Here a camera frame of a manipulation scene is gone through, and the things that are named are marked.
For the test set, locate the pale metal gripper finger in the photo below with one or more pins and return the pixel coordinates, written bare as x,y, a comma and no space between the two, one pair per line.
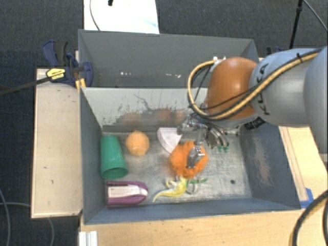
192,159
201,155

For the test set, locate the orange fluffy ball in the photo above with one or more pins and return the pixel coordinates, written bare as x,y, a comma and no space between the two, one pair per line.
180,163

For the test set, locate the white wedge block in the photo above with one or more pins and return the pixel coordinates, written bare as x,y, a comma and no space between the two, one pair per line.
167,138

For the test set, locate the yellow green toy dinosaur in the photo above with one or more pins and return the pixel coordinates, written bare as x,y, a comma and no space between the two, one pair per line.
176,189

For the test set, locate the orange toy fruit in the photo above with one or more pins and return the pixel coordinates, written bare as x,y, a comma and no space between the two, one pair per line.
137,143

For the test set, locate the purple stapler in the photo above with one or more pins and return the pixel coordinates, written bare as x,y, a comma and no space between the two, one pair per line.
126,193

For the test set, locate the grey metal bin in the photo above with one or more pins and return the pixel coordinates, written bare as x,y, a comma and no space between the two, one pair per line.
153,60

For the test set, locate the green plastic cup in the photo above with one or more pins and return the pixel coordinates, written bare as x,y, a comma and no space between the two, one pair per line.
112,158

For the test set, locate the pale wood board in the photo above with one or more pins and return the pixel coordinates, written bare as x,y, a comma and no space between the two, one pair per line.
56,150

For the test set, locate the black cylinder on white bracket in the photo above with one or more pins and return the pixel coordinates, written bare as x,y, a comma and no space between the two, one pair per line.
254,123

